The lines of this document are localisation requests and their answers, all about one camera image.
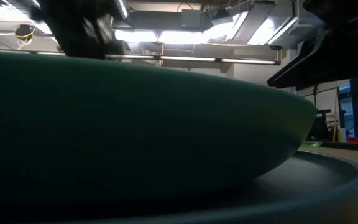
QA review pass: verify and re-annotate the black plastic crate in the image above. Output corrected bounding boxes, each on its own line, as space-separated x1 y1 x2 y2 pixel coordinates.
305 108 339 142

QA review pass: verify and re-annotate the dark green bowl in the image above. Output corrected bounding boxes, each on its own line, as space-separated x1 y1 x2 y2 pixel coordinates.
0 49 318 220

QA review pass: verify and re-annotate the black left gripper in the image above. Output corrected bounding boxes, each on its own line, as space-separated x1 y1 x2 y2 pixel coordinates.
30 0 126 60

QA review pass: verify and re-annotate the ceiling air duct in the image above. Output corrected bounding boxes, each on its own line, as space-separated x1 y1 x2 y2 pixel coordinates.
125 8 214 34

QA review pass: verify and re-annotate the large blue plastic plate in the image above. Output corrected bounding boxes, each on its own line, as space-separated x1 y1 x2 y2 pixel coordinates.
35 149 358 224

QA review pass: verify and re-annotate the overhead LED light bar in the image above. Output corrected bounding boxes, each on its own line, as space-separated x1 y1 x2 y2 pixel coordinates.
0 48 282 67

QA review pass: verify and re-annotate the small clear green plate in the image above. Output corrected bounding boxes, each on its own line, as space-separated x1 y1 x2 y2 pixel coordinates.
300 141 323 149

